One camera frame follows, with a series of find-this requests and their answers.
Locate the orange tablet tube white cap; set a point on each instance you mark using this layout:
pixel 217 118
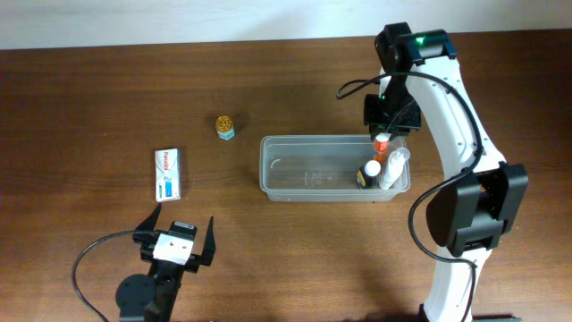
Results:
pixel 381 144

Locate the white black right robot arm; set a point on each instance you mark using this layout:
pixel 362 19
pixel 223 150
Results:
pixel 479 198

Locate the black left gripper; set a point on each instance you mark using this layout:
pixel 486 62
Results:
pixel 197 260

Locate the white dropper bottle clear cap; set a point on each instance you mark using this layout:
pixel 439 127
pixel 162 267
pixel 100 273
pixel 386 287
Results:
pixel 393 168

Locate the small jar gold lid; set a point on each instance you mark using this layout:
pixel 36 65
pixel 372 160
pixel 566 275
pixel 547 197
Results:
pixel 224 127

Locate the clear plastic container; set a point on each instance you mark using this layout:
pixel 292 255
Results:
pixel 320 168

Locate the dark bottle white cap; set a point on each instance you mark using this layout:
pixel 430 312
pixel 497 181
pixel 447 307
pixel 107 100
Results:
pixel 367 174

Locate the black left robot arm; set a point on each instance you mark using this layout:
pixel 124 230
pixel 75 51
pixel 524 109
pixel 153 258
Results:
pixel 151 296

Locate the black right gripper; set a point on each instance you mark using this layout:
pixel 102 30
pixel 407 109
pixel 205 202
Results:
pixel 391 123

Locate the white Panadol box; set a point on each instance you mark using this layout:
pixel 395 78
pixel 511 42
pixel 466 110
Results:
pixel 168 175

